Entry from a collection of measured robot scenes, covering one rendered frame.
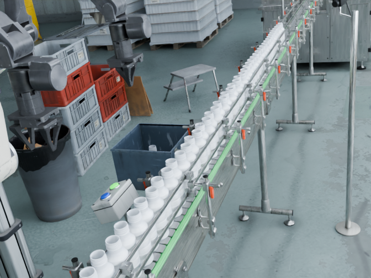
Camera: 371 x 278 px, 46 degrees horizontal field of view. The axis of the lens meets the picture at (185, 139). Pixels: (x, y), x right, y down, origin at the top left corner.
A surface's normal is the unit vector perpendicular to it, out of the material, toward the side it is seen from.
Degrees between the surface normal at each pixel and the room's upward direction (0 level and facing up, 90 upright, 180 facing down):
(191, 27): 90
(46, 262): 0
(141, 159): 90
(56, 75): 90
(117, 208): 70
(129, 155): 90
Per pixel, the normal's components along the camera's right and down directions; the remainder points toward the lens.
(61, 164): 0.76, 0.24
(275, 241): -0.13, -0.90
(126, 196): 0.83, -0.28
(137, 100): -0.29, 0.59
